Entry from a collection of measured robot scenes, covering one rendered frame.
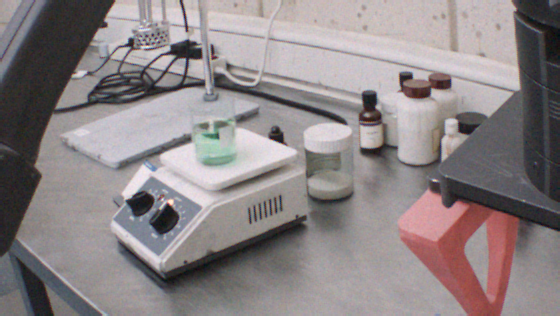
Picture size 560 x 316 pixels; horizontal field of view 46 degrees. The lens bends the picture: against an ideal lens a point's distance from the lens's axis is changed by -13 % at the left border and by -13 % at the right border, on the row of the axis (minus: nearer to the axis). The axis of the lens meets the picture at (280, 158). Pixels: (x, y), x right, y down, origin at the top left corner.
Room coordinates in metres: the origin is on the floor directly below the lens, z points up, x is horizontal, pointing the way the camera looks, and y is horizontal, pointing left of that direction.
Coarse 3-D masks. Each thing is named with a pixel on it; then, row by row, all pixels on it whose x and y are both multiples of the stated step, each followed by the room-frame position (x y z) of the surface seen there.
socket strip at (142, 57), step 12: (120, 48) 1.62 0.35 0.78; (168, 48) 1.53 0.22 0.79; (120, 60) 1.63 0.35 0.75; (132, 60) 1.58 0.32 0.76; (144, 60) 1.54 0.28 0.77; (156, 60) 1.50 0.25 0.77; (168, 60) 1.47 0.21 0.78; (180, 60) 1.44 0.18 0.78; (192, 60) 1.41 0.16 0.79; (216, 60) 1.39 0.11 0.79; (180, 72) 1.44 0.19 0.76; (192, 72) 1.41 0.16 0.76
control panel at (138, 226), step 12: (156, 180) 0.77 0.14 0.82; (156, 192) 0.75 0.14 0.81; (168, 192) 0.74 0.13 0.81; (156, 204) 0.73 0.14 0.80; (180, 204) 0.71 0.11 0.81; (192, 204) 0.70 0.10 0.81; (120, 216) 0.74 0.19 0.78; (132, 216) 0.73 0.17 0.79; (144, 216) 0.72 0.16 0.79; (180, 216) 0.69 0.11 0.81; (192, 216) 0.69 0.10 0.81; (132, 228) 0.71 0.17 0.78; (144, 228) 0.71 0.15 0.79; (180, 228) 0.68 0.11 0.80; (144, 240) 0.69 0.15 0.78; (156, 240) 0.68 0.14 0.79; (168, 240) 0.67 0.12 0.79; (156, 252) 0.66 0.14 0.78
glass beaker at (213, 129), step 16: (192, 96) 0.78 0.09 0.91; (208, 96) 0.78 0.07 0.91; (224, 96) 0.78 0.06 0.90; (192, 112) 0.74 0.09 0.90; (208, 112) 0.73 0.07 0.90; (224, 112) 0.74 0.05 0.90; (192, 128) 0.75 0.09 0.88; (208, 128) 0.74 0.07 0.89; (224, 128) 0.74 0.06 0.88; (192, 144) 0.75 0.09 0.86; (208, 144) 0.74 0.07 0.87; (224, 144) 0.74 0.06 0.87; (208, 160) 0.74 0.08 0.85; (224, 160) 0.74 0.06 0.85
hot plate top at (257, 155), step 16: (240, 128) 0.86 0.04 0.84; (240, 144) 0.80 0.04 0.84; (256, 144) 0.80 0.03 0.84; (272, 144) 0.80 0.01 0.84; (176, 160) 0.77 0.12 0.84; (192, 160) 0.77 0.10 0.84; (240, 160) 0.76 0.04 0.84; (256, 160) 0.75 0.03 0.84; (272, 160) 0.75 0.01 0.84; (288, 160) 0.76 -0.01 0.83; (192, 176) 0.73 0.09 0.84; (208, 176) 0.72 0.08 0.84; (224, 176) 0.72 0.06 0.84; (240, 176) 0.72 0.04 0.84
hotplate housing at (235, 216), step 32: (192, 192) 0.72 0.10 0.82; (224, 192) 0.72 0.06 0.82; (256, 192) 0.72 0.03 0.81; (288, 192) 0.75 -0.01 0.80; (192, 224) 0.68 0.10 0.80; (224, 224) 0.70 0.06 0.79; (256, 224) 0.72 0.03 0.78; (288, 224) 0.75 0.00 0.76; (160, 256) 0.65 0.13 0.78; (192, 256) 0.67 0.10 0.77
